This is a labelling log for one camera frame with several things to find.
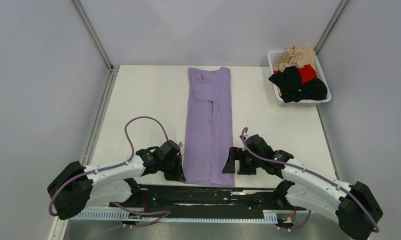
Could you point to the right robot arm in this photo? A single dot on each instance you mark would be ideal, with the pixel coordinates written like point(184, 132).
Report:
point(333, 195)

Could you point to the right aluminium corner post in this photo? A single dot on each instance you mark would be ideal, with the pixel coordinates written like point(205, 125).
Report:
point(336, 16)

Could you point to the left aluminium corner post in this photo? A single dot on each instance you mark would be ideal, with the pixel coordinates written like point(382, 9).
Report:
point(80, 10)

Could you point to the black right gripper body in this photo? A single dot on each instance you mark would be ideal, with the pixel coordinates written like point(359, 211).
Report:
point(248, 163)

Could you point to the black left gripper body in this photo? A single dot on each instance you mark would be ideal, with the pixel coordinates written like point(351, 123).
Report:
point(165, 162)

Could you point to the aluminium corner post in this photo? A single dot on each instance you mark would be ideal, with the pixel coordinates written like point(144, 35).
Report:
point(336, 16)
point(80, 10)

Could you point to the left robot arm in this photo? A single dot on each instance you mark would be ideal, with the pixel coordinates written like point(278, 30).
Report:
point(98, 182)

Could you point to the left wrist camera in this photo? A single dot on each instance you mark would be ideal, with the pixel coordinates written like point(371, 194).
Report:
point(179, 144)

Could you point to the purple t shirt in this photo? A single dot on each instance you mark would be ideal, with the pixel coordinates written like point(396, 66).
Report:
point(209, 127)

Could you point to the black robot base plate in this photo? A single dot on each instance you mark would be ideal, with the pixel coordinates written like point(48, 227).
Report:
point(207, 202)

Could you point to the black t shirt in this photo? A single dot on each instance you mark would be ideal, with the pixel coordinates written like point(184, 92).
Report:
point(315, 90)

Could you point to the white slotted cable duct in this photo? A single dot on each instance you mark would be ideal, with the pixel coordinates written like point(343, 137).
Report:
point(114, 214)

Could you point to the beige t shirt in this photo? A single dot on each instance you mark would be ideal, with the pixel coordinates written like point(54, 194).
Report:
point(296, 56)

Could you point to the aluminium frame rail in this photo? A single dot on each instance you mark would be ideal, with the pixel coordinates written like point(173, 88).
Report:
point(205, 202)

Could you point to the red t shirt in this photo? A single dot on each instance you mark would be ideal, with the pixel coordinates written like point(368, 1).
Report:
point(293, 76)

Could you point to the white plastic laundry basket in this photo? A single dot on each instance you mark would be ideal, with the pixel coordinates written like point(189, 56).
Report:
point(273, 57)

